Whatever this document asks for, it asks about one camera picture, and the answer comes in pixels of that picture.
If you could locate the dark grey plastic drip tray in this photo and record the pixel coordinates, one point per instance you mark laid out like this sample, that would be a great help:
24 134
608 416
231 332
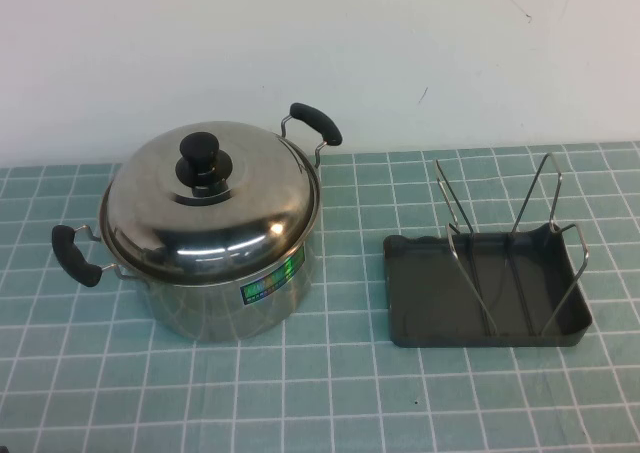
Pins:
430 293

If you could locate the stainless steel lid black knob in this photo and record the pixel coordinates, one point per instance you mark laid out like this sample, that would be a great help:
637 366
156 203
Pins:
240 223

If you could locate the teal grid pattern tablecloth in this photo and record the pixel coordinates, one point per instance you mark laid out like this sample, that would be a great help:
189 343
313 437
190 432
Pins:
320 398

